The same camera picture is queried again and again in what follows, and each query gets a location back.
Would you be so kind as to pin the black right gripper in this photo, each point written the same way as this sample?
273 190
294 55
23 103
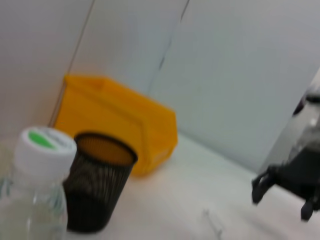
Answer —
302 172

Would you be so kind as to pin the clear green-label water bottle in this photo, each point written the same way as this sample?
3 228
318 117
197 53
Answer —
37 175

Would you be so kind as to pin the transparent plastic ruler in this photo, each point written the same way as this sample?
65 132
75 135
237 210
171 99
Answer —
213 222

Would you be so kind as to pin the black mesh pen holder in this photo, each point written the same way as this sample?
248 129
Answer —
92 195

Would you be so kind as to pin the yellow plastic bin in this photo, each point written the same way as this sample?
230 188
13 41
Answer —
112 112

